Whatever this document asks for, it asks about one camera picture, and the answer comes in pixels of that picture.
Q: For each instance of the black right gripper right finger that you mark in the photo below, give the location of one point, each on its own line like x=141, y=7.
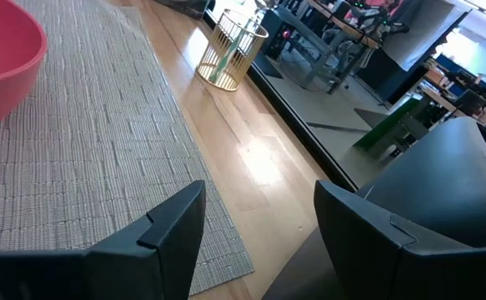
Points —
x=359, y=241

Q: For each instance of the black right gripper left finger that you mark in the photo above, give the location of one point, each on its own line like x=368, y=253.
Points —
x=176, y=233

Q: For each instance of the orange plastic bowl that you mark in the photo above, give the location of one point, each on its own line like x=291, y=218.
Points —
x=1, y=62

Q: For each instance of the black two-slot toaster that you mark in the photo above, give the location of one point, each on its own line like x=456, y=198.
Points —
x=434, y=187

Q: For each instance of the grey woven placemat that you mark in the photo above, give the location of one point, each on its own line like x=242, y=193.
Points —
x=80, y=146

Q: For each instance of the clear glass cup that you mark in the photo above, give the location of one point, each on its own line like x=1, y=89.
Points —
x=219, y=79

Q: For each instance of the grey metal table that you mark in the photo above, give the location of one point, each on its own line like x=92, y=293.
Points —
x=309, y=39

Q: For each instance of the white hanging sheet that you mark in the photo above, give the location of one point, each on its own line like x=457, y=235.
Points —
x=426, y=37

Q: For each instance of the black aluminium table frame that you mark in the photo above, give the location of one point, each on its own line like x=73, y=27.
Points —
x=301, y=133

